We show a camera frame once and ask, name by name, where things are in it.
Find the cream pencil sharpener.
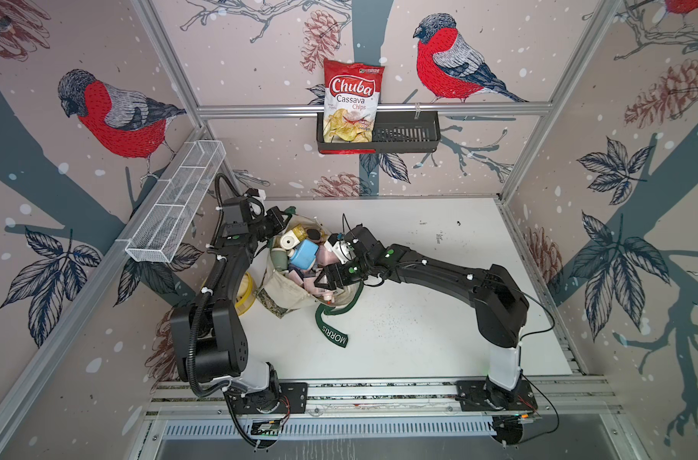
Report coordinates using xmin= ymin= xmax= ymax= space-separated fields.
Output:
xmin=279 ymin=234 xmax=300 ymax=250

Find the red Chuba cassava chips bag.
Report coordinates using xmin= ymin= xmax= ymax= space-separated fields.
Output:
xmin=318 ymin=59 xmax=385 ymax=154

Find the green pencil sharpener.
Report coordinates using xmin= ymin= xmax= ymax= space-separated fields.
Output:
xmin=270 ymin=247 xmax=289 ymax=272

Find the yellow bowl with buns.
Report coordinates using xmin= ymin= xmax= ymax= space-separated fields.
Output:
xmin=234 ymin=272 xmax=255 ymax=316

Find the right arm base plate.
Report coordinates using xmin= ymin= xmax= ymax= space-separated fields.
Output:
xmin=456 ymin=378 xmax=538 ymax=413

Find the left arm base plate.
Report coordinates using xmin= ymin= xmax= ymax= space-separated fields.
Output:
xmin=226 ymin=383 xmax=308 ymax=416

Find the cream green-handled tote bag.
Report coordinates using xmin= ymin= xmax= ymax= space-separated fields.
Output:
xmin=257 ymin=237 xmax=364 ymax=348

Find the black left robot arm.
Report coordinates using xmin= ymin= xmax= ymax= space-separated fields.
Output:
xmin=170 ymin=197 xmax=287 ymax=410

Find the black wire wall basket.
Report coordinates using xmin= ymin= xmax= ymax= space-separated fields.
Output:
xmin=316 ymin=111 xmax=441 ymax=154

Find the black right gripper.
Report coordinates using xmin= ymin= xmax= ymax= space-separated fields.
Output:
xmin=309 ymin=261 xmax=371 ymax=295

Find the white wire mesh shelf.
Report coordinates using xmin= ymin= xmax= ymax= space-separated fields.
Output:
xmin=126 ymin=140 xmax=226 ymax=264

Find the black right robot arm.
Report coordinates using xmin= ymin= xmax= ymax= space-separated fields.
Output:
xmin=316 ymin=225 xmax=529 ymax=410

